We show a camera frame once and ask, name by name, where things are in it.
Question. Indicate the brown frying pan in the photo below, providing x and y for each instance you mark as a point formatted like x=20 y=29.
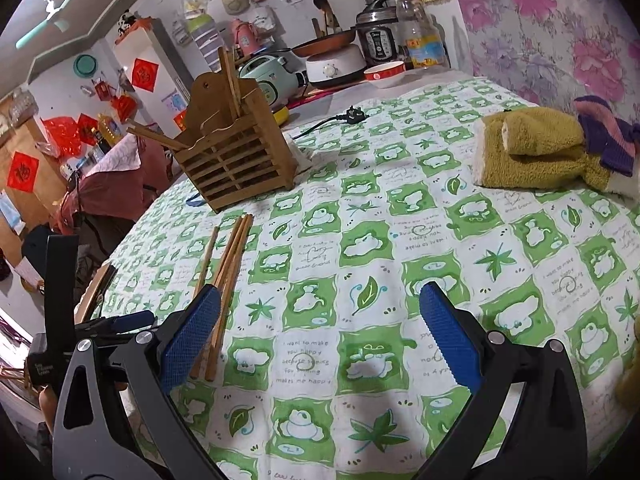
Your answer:
x=325 y=42

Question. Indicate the pink thermos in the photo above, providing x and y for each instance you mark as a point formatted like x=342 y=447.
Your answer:
x=244 y=37

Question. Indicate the wooden slatted chopstick holder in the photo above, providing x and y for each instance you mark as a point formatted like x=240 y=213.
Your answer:
x=235 y=160

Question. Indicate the white refrigerator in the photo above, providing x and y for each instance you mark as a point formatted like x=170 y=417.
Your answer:
x=160 y=50

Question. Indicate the green white checked tablecloth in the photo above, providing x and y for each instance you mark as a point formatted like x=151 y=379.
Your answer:
x=360 y=200

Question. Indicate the pink floral plastic sheet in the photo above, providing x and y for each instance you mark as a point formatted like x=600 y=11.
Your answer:
x=540 y=25

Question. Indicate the light green rice cooker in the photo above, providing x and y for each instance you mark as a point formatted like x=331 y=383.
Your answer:
x=270 y=77

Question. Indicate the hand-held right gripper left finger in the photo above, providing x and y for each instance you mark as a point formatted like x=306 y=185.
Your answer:
x=192 y=340

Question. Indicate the mint green ceiling fan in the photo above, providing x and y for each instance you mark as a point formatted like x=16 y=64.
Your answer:
x=50 y=15

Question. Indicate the red square paper decoration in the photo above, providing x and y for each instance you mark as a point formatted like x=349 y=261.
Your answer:
x=145 y=75
x=22 y=171

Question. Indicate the yellow cloth rag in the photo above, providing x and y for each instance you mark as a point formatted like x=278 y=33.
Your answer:
x=540 y=172

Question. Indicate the chair with red cloth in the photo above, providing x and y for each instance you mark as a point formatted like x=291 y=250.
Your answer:
x=115 y=180

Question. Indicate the striped plastic drawer tower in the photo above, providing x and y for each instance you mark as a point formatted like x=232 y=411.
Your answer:
x=205 y=42

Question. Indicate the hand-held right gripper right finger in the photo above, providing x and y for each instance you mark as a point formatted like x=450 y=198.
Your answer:
x=447 y=340

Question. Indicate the white electric hotplate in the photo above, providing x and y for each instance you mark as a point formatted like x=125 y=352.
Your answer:
x=335 y=67

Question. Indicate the clear plastic oil bottle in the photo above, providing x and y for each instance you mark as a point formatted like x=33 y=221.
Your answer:
x=422 y=40

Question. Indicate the red white bowl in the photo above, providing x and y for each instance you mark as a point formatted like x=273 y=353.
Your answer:
x=384 y=75

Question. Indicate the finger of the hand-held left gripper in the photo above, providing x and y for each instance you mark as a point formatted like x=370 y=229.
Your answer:
x=62 y=280
x=127 y=322

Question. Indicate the person's left hand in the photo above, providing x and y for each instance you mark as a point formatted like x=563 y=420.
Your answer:
x=48 y=407

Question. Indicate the silver black pressure cooker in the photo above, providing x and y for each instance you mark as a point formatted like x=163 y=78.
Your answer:
x=377 y=35

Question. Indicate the black white plush toy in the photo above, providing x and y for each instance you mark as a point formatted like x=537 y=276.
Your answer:
x=126 y=22

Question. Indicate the pile of wooden chopsticks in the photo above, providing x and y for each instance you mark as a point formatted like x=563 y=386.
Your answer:
x=231 y=255

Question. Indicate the olive fleece sock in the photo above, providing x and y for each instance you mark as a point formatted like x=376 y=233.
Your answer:
x=545 y=132

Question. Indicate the single wooden chopstick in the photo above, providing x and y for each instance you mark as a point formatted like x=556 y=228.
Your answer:
x=145 y=127
x=223 y=70
x=155 y=139
x=234 y=95

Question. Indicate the purple striped sock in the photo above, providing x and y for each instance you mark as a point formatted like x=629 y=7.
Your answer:
x=607 y=130

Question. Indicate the green plastic basin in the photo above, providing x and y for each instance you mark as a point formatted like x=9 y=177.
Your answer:
x=86 y=65

